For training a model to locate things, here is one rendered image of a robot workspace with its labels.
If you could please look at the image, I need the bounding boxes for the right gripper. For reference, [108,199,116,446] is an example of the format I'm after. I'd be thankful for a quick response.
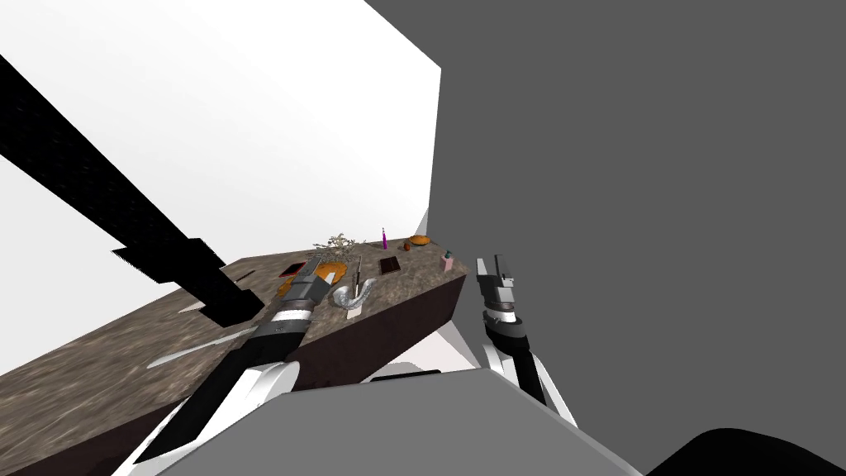
[475,254,516,313]

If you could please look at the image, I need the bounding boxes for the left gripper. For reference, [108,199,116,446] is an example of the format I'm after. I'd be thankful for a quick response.
[287,269,335,309]

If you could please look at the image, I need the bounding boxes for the silver crumpled bowl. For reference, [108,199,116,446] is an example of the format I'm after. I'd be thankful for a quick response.
[330,277,378,310]

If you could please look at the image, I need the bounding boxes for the dry twig plant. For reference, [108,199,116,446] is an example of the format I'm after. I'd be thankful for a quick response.
[311,231,366,260]

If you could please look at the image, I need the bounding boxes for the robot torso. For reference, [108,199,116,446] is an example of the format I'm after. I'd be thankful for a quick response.
[157,367,644,476]

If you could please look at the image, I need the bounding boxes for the brown marbled table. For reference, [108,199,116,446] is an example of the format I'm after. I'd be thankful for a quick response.
[0,236,472,476]

